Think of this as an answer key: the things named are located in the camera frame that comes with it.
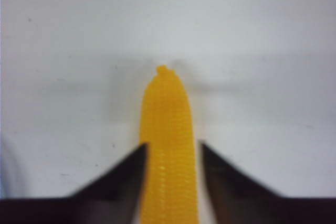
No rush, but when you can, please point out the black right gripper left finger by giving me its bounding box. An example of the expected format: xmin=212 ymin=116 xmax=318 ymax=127
xmin=1 ymin=144 xmax=148 ymax=223

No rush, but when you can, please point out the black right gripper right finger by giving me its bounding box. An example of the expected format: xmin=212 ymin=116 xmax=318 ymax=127
xmin=202 ymin=144 xmax=335 ymax=223

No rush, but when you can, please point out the yellow corn cob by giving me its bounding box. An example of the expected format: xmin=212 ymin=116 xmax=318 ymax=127
xmin=139 ymin=65 xmax=199 ymax=223

